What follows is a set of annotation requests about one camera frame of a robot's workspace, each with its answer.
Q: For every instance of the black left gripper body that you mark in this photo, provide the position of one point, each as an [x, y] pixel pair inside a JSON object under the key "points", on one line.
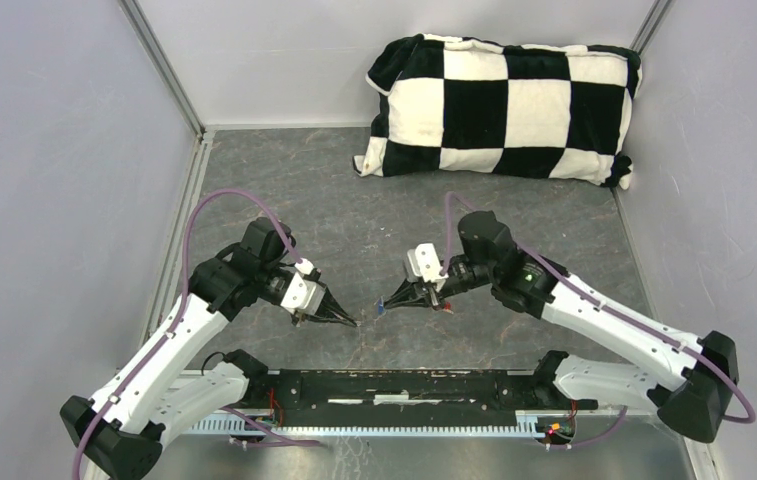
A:
{"points": [[296, 317]]}

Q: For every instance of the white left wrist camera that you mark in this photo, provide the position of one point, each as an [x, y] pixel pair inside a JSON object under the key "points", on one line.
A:
{"points": [[303, 283]]}

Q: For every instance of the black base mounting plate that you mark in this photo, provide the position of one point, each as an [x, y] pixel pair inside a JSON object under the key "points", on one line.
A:
{"points": [[406, 398]]}

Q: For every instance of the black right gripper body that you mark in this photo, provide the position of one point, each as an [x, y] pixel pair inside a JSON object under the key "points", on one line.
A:
{"points": [[454, 283]]}

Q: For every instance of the black white checkered pillow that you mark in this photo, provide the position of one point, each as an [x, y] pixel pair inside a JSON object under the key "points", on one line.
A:
{"points": [[533, 111]]}

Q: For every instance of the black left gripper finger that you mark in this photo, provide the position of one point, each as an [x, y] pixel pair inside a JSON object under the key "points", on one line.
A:
{"points": [[345, 321], [331, 306]]}

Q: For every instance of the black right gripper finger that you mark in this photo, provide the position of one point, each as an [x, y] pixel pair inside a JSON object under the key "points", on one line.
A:
{"points": [[411, 288], [399, 301]]}

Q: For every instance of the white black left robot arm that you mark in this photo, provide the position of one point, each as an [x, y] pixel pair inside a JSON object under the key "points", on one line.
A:
{"points": [[124, 426]]}

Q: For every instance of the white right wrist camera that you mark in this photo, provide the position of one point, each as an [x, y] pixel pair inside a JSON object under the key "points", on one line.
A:
{"points": [[422, 265]]}

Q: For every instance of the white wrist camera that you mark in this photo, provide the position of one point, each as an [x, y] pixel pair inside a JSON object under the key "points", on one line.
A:
{"points": [[422, 265], [303, 283]]}

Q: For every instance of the white toothed cable duct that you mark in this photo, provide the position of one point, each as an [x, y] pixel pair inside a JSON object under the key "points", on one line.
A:
{"points": [[226, 424]]}

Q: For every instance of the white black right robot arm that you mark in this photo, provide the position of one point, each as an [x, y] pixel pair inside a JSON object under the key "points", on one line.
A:
{"points": [[688, 380]]}

